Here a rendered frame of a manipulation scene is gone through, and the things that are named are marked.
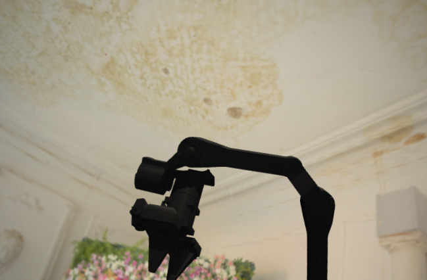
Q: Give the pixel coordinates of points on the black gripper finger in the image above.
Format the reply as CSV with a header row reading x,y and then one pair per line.
x,y
179,261
161,240

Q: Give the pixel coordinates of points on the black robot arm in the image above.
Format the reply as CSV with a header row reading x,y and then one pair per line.
x,y
317,205

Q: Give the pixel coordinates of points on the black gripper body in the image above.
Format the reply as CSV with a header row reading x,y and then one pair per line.
x,y
179,214

